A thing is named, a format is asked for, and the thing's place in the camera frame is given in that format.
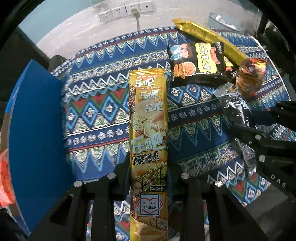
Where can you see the black yellow snack packet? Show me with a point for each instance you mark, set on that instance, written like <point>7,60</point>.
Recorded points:
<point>196,62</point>

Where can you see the yellow long chip packet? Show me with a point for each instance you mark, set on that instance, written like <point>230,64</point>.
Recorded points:
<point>148,129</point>
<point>208,34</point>

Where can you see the black chair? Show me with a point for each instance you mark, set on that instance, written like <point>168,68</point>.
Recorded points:
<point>263,23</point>

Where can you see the orange snack packet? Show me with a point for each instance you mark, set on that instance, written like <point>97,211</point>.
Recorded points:
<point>5,180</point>

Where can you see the light blue trash bin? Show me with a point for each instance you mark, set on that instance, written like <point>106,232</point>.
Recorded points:
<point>215,22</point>

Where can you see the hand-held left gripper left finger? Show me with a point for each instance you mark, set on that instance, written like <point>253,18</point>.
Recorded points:
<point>122,171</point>

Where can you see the silver black snack packet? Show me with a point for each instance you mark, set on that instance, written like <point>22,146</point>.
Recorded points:
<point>235,109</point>

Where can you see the blue cardboard box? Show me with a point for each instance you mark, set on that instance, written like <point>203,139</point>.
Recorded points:
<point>41,139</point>

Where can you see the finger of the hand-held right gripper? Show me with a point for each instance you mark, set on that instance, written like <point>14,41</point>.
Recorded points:
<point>252,136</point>
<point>284,107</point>

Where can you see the white wall socket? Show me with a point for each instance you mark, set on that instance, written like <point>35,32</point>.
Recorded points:
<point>105,15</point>
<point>119,12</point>
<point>129,7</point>
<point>146,4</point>

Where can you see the brown round snack packet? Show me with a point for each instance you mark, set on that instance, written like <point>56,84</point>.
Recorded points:
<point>249,76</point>

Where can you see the blue patterned blanket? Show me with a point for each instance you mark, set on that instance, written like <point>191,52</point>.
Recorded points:
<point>104,104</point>

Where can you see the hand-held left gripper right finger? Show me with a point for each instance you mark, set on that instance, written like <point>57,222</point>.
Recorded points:
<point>175,178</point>

